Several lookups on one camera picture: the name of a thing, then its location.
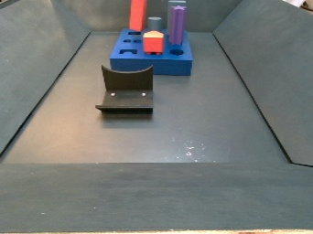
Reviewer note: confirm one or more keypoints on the red rectangular block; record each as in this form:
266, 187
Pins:
137, 14

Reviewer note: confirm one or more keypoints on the black curved fixture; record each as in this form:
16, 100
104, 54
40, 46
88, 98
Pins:
128, 91

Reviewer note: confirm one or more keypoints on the blue shape sorter board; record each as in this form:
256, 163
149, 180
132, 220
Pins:
127, 56

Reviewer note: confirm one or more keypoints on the red pentagon block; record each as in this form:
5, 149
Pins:
152, 42

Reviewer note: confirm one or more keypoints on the light blue cylinder block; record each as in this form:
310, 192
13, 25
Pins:
155, 23

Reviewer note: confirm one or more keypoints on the purple star block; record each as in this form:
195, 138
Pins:
177, 15

